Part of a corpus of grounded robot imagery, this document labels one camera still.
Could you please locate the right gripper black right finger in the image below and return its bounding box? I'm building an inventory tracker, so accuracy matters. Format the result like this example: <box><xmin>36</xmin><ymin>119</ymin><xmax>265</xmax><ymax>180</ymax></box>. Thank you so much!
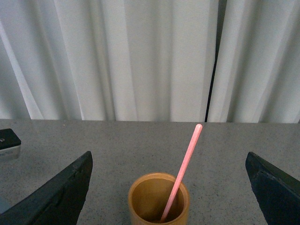
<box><xmin>245</xmin><ymin>152</ymin><xmax>300</xmax><ymax>225</ymax></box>

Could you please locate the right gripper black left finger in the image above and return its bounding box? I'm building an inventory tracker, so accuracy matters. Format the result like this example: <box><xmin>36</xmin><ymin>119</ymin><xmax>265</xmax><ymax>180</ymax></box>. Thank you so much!
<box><xmin>0</xmin><ymin>151</ymin><xmax>93</xmax><ymax>225</ymax></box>

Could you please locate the pink chopstick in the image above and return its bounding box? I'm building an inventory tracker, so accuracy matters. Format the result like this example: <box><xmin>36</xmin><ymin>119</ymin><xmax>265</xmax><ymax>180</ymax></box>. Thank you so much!
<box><xmin>160</xmin><ymin>124</ymin><xmax>203</xmax><ymax>223</ymax></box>

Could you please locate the round bamboo chopstick holder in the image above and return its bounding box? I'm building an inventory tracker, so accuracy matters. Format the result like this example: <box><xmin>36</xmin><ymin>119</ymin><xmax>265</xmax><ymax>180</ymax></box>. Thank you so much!
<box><xmin>128</xmin><ymin>172</ymin><xmax>190</xmax><ymax>225</ymax></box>

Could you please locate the black and silver device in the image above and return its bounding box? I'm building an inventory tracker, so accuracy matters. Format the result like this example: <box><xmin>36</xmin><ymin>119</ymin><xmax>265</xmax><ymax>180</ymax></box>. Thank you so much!
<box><xmin>0</xmin><ymin>128</ymin><xmax>22</xmax><ymax>162</ymax></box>

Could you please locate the white pleated curtain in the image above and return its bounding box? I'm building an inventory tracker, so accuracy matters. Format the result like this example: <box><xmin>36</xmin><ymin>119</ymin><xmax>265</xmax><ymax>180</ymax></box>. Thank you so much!
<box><xmin>0</xmin><ymin>0</ymin><xmax>300</xmax><ymax>123</ymax></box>

